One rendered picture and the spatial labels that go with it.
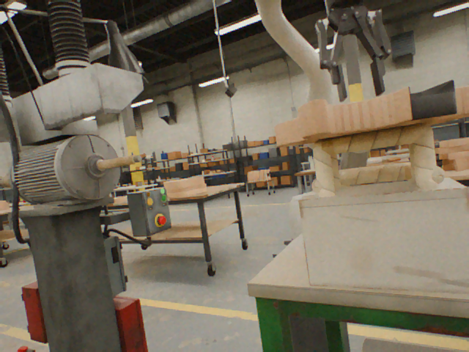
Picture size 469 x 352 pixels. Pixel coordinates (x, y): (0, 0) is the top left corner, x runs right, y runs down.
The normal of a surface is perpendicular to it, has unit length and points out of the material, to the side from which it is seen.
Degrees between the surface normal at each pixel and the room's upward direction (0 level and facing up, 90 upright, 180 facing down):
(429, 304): 90
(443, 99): 90
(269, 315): 91
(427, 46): 90
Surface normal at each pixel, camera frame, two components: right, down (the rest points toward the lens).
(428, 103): -0.07, 0.06
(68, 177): 0.57, 0.08
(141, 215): -0.47, 0.11
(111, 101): 0.87, -0.10
